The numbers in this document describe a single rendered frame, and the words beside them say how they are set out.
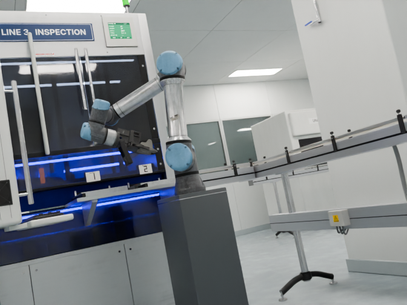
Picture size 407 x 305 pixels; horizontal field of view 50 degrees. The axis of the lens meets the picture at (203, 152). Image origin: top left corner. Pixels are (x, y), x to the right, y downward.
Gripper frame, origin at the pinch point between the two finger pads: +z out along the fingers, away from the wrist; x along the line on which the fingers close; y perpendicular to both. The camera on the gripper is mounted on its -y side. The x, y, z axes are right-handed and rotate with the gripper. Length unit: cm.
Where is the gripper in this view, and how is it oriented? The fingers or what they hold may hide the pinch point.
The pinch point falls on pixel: (153, 153)
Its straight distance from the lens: 213.4
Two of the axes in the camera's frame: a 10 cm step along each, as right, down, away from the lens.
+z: 8.8, 2.4, 4.1
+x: -4.7, 2.9, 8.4
